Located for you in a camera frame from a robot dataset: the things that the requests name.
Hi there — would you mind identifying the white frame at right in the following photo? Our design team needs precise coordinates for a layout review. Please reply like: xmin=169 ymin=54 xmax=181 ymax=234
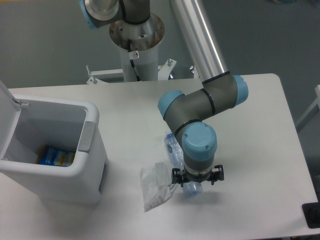
xmin=295 ymin=84 xmax=320 ymax=133

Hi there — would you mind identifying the black object at table edge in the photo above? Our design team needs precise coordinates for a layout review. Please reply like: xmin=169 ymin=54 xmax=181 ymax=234
xmin=302 ymin=202 xmax=320 ymax=229

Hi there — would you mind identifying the blue yellow package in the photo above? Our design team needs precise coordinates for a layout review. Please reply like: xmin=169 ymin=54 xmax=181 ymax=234
xmin=37 ymin=145 xmax=76 ymax=167

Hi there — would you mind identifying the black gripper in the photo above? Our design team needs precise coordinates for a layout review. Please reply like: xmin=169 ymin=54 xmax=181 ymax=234
xmin=171 ymin=164 xmax=225 ymax=187

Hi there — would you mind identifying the crumpled white plastic wrapper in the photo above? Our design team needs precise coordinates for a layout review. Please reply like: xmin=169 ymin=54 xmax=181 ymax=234
xmin=140 ymin=162 xmax=177 ymax=212

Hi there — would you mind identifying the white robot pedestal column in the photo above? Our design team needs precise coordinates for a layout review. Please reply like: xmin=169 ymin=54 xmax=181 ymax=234
xmin=109 ymin=13 xmax=165 ymax=82

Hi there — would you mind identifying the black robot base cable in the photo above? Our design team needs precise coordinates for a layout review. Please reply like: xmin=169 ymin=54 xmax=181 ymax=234
xmin=127 ymin=38 xmax=141 ymax=82

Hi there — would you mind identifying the white plastic trash can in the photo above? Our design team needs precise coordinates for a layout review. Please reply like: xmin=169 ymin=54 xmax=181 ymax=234
xmin=0 ymin=85 xmax=108 ymax=204

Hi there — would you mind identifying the white metal base frame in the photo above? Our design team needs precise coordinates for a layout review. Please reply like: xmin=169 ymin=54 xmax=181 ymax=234
xmin=85 ymin=58 xmax=202 ymax=85

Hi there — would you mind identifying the clear plastic water bottle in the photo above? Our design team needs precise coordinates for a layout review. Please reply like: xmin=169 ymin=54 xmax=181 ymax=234
xmin=164 ymin=130 xmax=203 ymax=198

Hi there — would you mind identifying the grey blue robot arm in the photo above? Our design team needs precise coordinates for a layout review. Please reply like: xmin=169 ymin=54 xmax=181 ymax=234
xmin=79 ymin=0 xmax=249 ymax=185

